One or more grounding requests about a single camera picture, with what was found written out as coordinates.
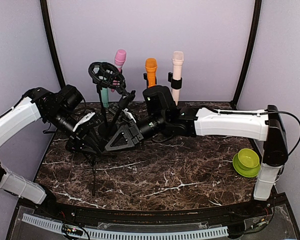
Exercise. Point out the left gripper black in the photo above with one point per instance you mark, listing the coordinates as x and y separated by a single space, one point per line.
79 135

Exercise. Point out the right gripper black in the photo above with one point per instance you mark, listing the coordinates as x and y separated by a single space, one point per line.
135 137

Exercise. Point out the black tripod stand with shock mount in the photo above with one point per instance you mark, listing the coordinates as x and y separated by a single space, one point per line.
96 71

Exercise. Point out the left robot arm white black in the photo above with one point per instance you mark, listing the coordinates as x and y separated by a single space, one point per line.
57 109

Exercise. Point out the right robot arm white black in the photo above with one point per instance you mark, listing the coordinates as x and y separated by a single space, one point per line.
165 117

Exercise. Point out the black stand under mint microphone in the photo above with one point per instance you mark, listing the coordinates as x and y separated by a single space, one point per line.
103 129

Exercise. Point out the mint green microphone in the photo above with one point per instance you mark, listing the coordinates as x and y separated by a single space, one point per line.
105 92

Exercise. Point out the black stand under pink microphone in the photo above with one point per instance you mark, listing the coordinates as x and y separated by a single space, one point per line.
119 83

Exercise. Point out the black stand under orange microphone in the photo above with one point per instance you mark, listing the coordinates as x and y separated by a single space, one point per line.
145 77

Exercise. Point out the black stand under cream microphone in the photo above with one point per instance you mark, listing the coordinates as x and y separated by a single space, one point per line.
175 84

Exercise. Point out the orange microphone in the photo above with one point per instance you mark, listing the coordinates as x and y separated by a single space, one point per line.
151 69

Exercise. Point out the cream white microphone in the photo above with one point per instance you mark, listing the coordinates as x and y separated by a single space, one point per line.
177 62

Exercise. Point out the pink microphone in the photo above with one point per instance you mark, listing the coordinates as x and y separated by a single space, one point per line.
120 59

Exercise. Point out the green bowl on saucer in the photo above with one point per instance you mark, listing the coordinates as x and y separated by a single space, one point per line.
246 163

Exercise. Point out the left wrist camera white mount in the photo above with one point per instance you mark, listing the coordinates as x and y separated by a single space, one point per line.
89 116

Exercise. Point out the white slotted cable duct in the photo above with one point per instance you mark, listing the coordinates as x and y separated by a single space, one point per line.
111 231

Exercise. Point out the left black corner post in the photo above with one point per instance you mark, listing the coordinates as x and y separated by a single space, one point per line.
51 43

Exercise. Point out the black corner post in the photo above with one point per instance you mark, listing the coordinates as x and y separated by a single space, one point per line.
248 53
51 43

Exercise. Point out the black front rail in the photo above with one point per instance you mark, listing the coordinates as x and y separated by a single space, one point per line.
227 215

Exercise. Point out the right black corner post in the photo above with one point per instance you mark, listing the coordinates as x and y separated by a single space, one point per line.
248 53

